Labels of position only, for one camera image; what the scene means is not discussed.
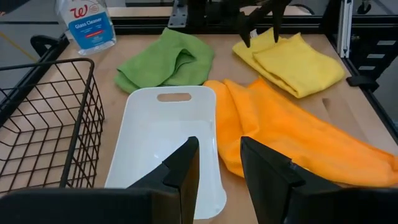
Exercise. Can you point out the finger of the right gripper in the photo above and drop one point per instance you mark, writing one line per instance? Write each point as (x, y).
(245, 25)
(279, 15)

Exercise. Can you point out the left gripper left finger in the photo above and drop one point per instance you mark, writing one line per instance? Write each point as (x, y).
(186, 168)

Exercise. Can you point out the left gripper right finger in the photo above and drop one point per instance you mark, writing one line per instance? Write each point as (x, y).
(267, 174)

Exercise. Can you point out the orange microfiber towel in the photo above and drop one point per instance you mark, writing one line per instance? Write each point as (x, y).
(280, 124)

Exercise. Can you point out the yellow microfiber towel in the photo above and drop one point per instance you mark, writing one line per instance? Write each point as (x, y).
(298, 68)

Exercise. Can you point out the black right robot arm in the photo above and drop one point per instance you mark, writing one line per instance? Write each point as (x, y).
(211, 11)

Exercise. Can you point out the green microfiber towel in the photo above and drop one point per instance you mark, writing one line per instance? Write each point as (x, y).
(155, 62)

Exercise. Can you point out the white plastic bin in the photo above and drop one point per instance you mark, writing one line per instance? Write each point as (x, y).
(155, 140)

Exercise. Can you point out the black table clamp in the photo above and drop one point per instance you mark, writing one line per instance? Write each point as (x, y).
(38, 42)
(362, 82)

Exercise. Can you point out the glass cleaner spray bottle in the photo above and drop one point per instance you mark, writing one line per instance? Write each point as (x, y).
(88, 28)

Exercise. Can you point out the silver aluminium post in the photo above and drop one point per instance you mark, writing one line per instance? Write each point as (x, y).
(345, 28)

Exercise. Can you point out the silver corner bracket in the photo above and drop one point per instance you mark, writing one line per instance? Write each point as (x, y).
(178, 17)

